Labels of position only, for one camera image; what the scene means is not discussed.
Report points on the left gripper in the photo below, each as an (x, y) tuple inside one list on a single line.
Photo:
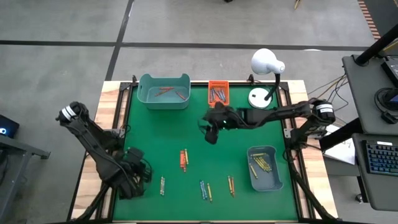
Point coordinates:
[(133, 177)]

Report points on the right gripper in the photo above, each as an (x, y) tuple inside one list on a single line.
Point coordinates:
[(233, 119)]

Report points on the yellow crayon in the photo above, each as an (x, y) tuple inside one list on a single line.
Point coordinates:
[(230, 185), (257, 162), (161, 186)]

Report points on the blue-violet crayon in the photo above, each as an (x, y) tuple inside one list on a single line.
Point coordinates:
[(223, 95)]

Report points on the large teal plastic bin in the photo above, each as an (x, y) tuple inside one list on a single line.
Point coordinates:
[(164, 104)]

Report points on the orange-red crayon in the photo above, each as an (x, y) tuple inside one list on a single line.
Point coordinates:
[(162, 92)]

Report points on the orange crayon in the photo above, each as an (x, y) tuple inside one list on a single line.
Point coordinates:
[(233, 187)]

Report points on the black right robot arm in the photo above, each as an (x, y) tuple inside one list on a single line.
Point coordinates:
[(280, 113)]

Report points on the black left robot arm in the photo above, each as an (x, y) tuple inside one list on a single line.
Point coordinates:
[(93, 143)]

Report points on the orange mesh basket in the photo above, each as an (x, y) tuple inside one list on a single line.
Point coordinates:
[(218, 84)]

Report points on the green felt mat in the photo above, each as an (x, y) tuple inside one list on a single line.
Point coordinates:
[(174, 208)]

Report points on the white gooseneck desk lamp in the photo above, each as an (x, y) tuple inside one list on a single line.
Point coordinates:
[(264, 62)]

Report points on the small blue-grey plastic bin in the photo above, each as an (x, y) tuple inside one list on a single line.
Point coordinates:
[(267, 183)]

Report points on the grey side table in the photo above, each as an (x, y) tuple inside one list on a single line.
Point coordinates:
[(31, 151)]

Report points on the black support bar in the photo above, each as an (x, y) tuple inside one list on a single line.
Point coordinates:
[(339, 133)]

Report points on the black box with blue light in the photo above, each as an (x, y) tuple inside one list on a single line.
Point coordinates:
[(11, 124)]

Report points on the wooden stick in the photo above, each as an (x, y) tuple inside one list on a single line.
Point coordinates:
[(297, 3)]

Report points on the grey desk top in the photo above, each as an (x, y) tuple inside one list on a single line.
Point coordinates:
[(363, 90)]

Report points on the desk caster wheel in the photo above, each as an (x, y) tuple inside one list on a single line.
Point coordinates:
[(359, 198)]

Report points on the black headphones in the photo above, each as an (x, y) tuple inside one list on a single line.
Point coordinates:
[(377, 101)]

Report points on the backlit black keyboard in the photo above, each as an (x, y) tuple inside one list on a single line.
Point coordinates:
[(382, 158)]

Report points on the black pole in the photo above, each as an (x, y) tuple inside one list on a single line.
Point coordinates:
[(376, 46)]

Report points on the grey keyboard shelf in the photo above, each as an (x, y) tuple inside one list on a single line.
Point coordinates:
[(382, 193)]

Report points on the black screen device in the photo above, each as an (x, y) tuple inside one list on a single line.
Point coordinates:
[(392, 73)]

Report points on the black floor mat orange stripes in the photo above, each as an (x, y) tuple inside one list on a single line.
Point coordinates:
[(385, 12)]

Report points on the black aluminium table frame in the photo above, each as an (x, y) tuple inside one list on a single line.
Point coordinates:
[(199, 83)]

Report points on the silver mounting bracket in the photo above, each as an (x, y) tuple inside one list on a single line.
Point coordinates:
[(287, 133), (120, 132)]

